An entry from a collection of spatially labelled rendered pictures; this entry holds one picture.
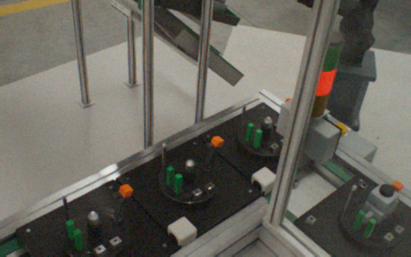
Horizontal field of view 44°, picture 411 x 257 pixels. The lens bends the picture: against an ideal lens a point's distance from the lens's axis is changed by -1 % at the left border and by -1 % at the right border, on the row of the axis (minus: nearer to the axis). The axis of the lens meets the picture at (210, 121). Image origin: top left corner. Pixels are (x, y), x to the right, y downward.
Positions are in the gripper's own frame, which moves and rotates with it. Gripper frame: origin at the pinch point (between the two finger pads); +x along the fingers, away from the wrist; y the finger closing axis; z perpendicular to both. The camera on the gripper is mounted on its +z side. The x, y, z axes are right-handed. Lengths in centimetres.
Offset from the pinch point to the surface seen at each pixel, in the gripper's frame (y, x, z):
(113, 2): -26.7, -3.3, 42.0
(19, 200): -23, 39, 74
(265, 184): 16.8, 26.2, 31.1
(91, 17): -231, 126, -60
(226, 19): -15.6, 3.8, 16.5
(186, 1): -17.6, -3.7, 28.1
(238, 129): -0.6, 26.3, 23.1
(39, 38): -225, 125, -17
